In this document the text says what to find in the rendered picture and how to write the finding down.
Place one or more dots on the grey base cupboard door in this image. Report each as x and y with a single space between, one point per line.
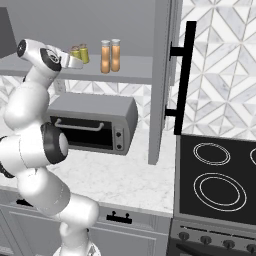
133 245

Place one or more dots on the dark grey cabinet door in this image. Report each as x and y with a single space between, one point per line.
6 35

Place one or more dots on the black hob stove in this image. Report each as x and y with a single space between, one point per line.
216 180

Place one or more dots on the grey open wall cabinet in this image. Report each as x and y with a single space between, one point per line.
133 33

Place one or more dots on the grey drawer front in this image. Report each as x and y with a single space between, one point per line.
150 221

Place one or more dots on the grey toaster oven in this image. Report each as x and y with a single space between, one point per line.
100 110

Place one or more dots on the yellow-green shaker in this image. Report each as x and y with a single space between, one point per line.
76 53
84 54

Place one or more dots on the orange condiment bottle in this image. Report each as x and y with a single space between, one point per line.
115 56
105 58

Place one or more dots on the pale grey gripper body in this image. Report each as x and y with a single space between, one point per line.
74 63

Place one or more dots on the white wall socket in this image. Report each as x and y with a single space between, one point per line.
60 86

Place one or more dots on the black stove knob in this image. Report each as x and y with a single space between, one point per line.
228 243
183 236
205 239
251 247

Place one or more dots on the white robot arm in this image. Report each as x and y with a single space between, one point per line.
33 110

